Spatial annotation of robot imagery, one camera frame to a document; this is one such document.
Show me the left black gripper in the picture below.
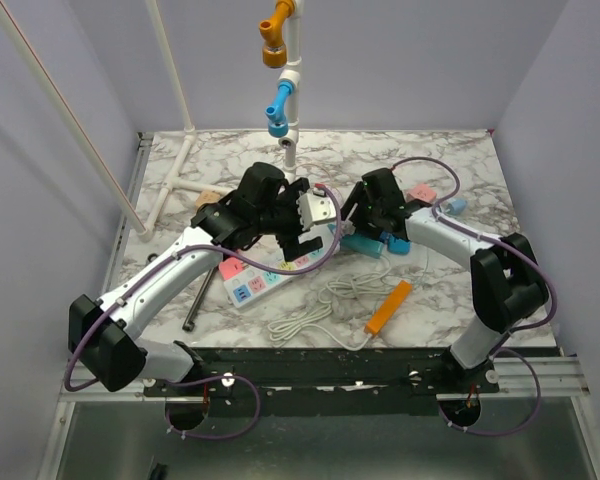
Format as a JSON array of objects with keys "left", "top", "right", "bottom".
[{"left": 255, "top": 181, "right": 324, "bottom": 261}]

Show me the light blue plug adapter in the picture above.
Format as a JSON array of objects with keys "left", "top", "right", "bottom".
[{"left": 386, "top": 235, "right": 411, "bottom": 256}]

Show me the teal USB power strip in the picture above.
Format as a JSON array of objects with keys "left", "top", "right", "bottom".
[{"left": 340, "top": 234, "right": 384, "bottom": 259}]

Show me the pink cube socket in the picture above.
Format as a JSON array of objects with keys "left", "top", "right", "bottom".
[{"left": 406, "top": 183, "right": 437, "bottom": 204}]

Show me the wooden cube socket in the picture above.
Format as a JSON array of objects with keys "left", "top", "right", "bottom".
[{"left": 194, "top": 190, "right": 223, "bottom": 209}]

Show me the small light blue plug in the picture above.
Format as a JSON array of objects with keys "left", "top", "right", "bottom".
[{"left": 445, "top": 198, "right": 467, "bottom": 217}]

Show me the white long power strip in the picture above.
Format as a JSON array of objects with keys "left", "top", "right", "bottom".
[{"left": 220, "top": 223, "right": 336, "bottom": 309}]

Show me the orange power strip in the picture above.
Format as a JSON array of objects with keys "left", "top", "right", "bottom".
[{"left": 364, "top": 281, "right": 413, "bottom": 336}]

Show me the pink plug adapter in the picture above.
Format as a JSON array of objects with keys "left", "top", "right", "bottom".
[{"left": 218, "top": 257, "right": 245, "bottom": 281}]

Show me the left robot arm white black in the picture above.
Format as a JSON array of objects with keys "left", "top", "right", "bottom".
[{"left": 64, "top": 162, "right": 339, "bottom": 395}]

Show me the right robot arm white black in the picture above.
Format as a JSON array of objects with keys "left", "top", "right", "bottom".
[{"left": 342, "top": 168, "right": 549, "bottom": 392}]

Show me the blue valve fitting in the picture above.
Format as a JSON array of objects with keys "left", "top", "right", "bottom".
[{"left": 265, "top": 80, "right": 295, "bottom": 138}]

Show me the orange valve fitting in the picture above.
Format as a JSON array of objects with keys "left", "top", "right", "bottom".
[{"left": 259, "top": 0, "right": 295, "bottom": 69}]

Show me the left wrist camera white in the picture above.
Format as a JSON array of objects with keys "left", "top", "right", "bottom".
[{"left": 296, "top": 188, "right": 337, "bottom": 231}]

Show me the thin light blue cable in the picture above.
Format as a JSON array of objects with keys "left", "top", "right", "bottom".
[{"left": 379, "top": 247, "right": 431, "bottom": 296}]

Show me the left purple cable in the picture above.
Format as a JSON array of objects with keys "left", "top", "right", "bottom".
[{"left": 62, "top": 184, "right": 344, "bottom": 441}]

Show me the white PVC pipe frame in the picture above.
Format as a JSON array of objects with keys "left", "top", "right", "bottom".
[{"left": 0, "top": 1, "right": 304, "bottom": 242}]

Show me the dark metal T-handle tool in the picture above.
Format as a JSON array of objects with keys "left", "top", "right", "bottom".
[{"left": 182, "top": 268, "right": 217, "bottom": 333}]

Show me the black mounting rail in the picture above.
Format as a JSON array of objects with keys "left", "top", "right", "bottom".
[{"left": 144, "top": 348, "right": 499, "bottom": 417}]

